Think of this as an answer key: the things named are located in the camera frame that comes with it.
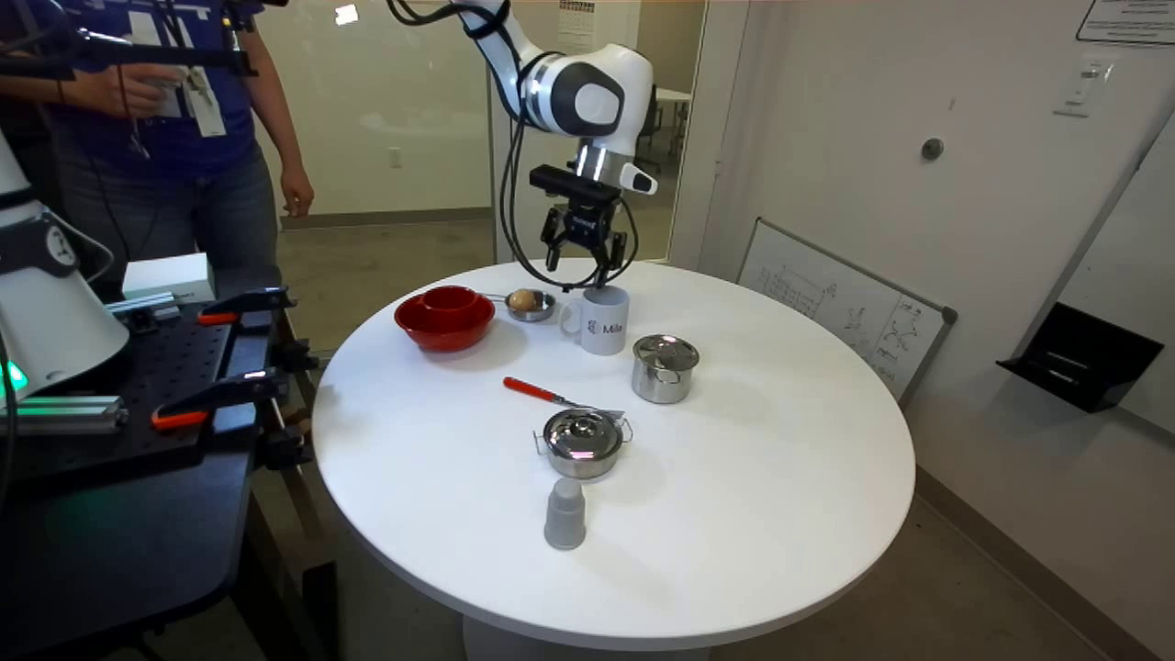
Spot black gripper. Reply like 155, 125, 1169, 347
544, 198, 634, 294

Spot white mug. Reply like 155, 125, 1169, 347
557, 282, 634, 362

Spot person left forearm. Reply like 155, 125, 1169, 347
240, 27, 309, 175

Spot person left hand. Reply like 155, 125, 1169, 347
277, 161, 321, 226

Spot person right hand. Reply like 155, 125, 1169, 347
58, 64, 188, 123

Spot small steel strainer pan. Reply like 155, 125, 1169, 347
499, 288, 557, 329

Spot steel cup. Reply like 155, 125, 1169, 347
628, 331, 707, 407

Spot red spoon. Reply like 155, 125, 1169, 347
499, 374, 623, 422

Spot red bowl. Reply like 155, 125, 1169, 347
392, 282, 499, 355

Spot small lidded steel pot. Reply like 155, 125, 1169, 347
534, 404, 634, 483

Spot small grey shaker bottle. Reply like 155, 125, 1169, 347
541, 473, 592, 555

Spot small leaning whiteboard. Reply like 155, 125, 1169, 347
736, 216, 962, 404

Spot white id badge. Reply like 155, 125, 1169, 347
182, 68, 232, 144

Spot white box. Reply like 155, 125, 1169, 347
117, 251, 222, 310

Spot person in blue shirt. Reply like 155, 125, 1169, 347
0, 0, 321, 300

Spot black marker tray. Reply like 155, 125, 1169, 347
994, 299, 1169, 417

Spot black perforated work table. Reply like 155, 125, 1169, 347
0, 306, 325, 653

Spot white cone-shaped device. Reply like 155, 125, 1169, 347
0, 125, 134, 398

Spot pale green metal bars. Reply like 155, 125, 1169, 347
0, 395, 129, 441

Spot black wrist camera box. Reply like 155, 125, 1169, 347
524, 167, 628, 216

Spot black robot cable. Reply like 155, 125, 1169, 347
494, 116, 595, 294

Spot orange-handled black clamp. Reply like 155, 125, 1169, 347
114, 282, 299, 331
146, 364, 286, 439

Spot white wall switch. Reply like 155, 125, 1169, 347
1054, 54, 1122, 123

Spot large wall whiteboard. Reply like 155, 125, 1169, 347
1046, 93, 1175, 441

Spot paper wall sign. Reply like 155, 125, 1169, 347
1078, 0, 1175, 48

